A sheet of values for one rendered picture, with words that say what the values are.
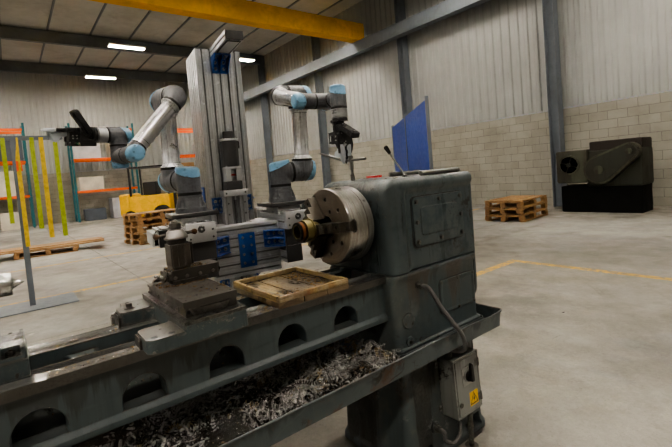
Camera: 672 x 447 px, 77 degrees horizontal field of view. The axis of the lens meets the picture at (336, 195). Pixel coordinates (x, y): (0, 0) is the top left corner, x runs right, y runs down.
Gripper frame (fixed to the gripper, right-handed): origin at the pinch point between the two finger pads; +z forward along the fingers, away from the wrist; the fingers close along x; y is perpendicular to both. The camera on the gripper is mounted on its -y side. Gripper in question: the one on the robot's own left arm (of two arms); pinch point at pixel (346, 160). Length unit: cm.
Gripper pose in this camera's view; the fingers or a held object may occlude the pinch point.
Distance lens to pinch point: 196.0
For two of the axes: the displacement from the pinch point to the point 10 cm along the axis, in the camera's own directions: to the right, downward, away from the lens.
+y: -6.1, 0.1, 7.9
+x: -7.9, 1.0, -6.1
